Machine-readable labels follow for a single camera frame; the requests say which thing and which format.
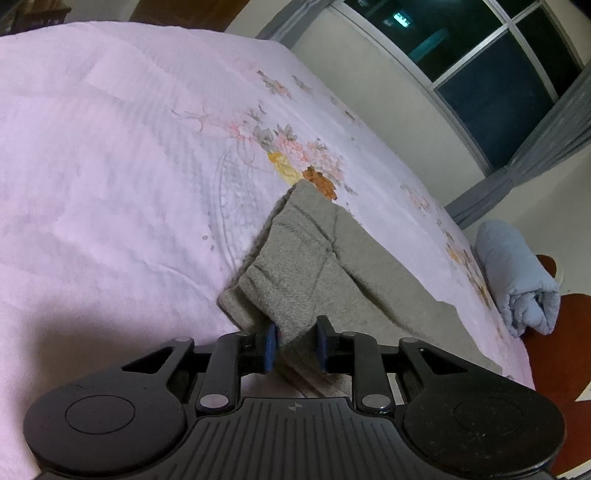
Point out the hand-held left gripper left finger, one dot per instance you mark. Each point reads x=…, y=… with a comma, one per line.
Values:
x=270, y=347

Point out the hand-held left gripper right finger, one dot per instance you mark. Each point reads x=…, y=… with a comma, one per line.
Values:
x=322, y=349

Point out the grey-green towel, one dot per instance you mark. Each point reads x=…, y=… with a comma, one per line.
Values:
x=300, y=258

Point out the rolled light blue blanket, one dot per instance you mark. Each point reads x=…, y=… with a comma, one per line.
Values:
x=517, y=272

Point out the pink floral bedsheet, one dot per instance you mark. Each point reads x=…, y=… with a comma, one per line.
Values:
x=115, y=175

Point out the red-brown headboard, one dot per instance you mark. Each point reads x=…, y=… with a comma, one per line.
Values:
x=570, y=350

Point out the grey curtain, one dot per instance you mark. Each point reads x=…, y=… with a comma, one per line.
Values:
x=288, y=21
x=526, y=157

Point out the brown wooden door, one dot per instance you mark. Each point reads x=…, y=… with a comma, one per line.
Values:
x=194, y=11

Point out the window with metal frame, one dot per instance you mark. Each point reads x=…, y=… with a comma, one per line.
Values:
x=480, y=69

